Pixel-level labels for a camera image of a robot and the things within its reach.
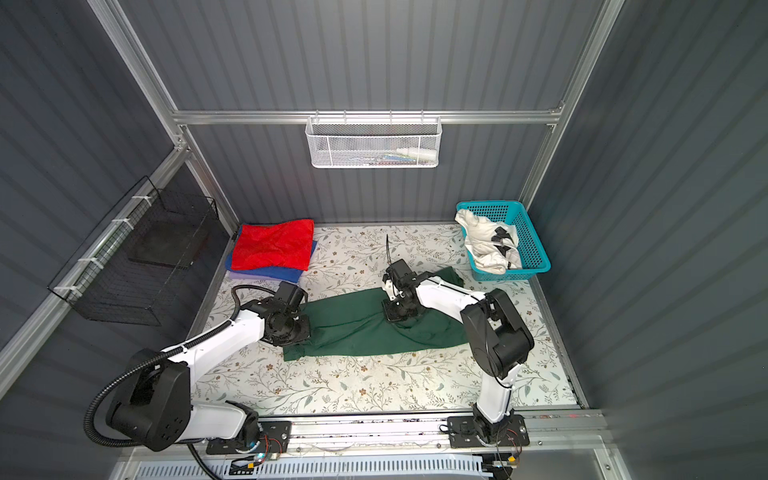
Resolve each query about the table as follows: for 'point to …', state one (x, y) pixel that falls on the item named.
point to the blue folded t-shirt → (269, 273)
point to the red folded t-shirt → (279, 243)
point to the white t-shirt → (493, 245)
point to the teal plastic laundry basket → (534, 255)
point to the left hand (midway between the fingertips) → (306, 335)
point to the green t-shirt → (357, 323)
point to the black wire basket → (129, 269)
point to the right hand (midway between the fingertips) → (391, 318)
